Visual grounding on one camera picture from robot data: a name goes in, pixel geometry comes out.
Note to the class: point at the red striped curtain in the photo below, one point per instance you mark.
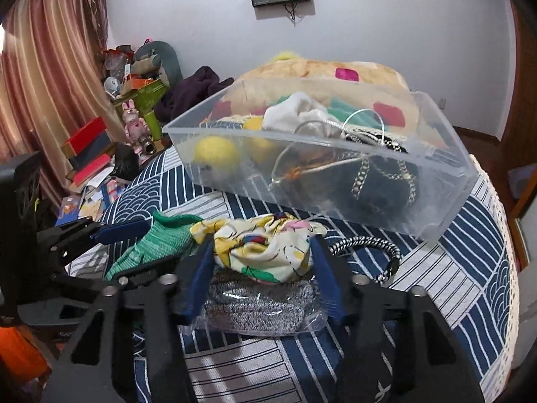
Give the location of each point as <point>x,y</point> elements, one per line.
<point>52,68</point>

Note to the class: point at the green knitted sock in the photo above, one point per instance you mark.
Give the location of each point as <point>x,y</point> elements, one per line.
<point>168,236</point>

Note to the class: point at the green cardboard storage box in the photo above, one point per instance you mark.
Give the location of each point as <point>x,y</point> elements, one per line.
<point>145,98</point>

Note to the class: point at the black chain pattern bag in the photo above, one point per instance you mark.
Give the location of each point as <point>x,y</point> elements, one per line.
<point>369,185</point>

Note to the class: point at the red box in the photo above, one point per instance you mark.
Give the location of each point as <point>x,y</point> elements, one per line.
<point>83,137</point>

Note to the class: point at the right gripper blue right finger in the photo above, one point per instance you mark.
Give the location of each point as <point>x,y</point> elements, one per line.
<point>332,276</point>

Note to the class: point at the grey green plush toy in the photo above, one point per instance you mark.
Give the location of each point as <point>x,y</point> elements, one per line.
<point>157,58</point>

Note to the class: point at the clear plastic storage box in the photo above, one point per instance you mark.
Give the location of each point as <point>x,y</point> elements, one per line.
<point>446,172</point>

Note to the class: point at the dark purple clothing pile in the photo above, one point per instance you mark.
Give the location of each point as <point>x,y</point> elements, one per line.
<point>189,92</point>

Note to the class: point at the yellow cartoon print cloth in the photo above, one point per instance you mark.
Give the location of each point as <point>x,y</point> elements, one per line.
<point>270,249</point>

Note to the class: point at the beige blanket with coloured squares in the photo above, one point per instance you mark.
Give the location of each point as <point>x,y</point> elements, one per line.
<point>380,92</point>

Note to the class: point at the pink rabbit toy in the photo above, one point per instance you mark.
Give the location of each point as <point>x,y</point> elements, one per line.
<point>135,126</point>

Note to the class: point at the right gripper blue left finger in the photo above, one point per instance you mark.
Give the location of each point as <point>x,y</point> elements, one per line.
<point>194,274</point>

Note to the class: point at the green bottle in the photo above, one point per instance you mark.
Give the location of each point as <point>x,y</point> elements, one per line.
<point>153,125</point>

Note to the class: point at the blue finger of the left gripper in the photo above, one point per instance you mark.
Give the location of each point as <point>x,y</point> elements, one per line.
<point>138,276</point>
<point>111,234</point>

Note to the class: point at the white sock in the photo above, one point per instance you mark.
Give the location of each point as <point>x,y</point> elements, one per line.
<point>299,114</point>

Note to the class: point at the yellow haired felt doll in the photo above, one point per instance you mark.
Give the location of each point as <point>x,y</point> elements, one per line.
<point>223,155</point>

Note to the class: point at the yellow round chair back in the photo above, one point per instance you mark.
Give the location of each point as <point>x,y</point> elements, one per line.
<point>284,56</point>

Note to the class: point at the blue white patterned tablecloth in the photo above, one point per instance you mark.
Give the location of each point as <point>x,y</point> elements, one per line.
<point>447,320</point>

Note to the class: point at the grey fabric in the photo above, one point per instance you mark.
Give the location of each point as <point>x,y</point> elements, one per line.
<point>238,304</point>

